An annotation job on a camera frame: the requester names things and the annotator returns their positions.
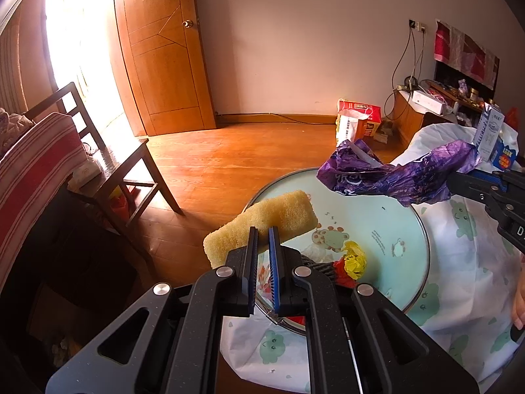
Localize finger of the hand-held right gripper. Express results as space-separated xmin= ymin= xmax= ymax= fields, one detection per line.
xmin=451 ymin=188 xmax=515 ymax=219
xmin=448 ymin=170 xmax=507 ymax=191

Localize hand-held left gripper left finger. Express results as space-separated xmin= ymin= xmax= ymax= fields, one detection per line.
xmin=45 ymin=226 xmax=260 ymax=394

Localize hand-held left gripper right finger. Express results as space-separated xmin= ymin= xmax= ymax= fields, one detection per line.
xmin=267 ymin=226 xmax=480 ymax=394

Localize pink white plastic bag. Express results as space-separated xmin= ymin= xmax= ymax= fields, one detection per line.
xmin=301 ymin=246 xmax=329 ymax=261

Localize yellow sponge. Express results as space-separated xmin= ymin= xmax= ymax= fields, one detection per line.
xmin=203 ymin=190 xmax=318 ymax=269

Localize yellow wrapper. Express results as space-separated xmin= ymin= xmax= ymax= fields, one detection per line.
xmin=342 ymin=241 xmax=368 ymax=277

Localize purple wrapper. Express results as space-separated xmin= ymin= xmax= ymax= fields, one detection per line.
xmin=317 ymin=139 xmax=482 ymax=208

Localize green cartoon-print bin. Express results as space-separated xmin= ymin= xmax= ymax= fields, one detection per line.
xmin=242 ymin=167 xmax=431 ymax=333

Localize person's right hand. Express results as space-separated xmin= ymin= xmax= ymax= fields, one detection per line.
xmin=511 ymin=291 xmax=525 ymax=331

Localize blue gable-top carton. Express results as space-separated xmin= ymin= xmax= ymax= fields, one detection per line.
xmin=490 ymin=125 xmax=519 ymax=173

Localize white milk carton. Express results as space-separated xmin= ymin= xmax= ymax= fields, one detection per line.
xmin=473 ymin=102 xmax=505 ymax=162

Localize white cloud-print tablecloth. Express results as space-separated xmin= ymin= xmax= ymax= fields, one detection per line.
xmin=219 ymin=122 xmax=525 ymax=394

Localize dark wooden television cabinet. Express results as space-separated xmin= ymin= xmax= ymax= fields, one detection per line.
xmin=427 ymin=80 xmax=493 ymax=128

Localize small brown side cabinet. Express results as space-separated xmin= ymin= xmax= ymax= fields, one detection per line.
xmin=389 ymin=90 xmax=425 ymax=148

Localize white flat box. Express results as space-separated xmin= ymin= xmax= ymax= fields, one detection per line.
xmin=411 ymin=89 xmax=446 ymax=116

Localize black television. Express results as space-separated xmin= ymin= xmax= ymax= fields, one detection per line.
xmin=434 ymin=59 xmax=497 ymax=103

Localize red and white paper bag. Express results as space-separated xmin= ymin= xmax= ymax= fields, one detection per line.
xmin=337 ymin=99 xmax=382 ymax=138

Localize red lace cloth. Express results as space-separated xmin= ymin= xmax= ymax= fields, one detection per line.
xmin=434 ymin=19 xmax=500 ymax=90

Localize dark wooden chair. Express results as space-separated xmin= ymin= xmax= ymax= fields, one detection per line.
xmin=25 ymin=82 xmax=183 ymax=272

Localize white tissue pack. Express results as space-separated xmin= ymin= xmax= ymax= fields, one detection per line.
xmin=68 ymin=160 xmax=103 ymax=185

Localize brown wooden door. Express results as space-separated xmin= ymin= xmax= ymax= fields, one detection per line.
xmin=113 ymin=0 xmax=217 ymax=136

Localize red striped sofa cover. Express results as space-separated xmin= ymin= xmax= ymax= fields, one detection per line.
xmin=0 ymin=112 xmax=89 ymax=292

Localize beige striped curtain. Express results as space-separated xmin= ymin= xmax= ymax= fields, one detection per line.
xmin=0 ymin=8 xmax=46 ymax=116

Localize black hanging cables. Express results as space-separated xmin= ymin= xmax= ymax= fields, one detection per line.
xmin=383 ymin=29 xmax=425 ymax=124

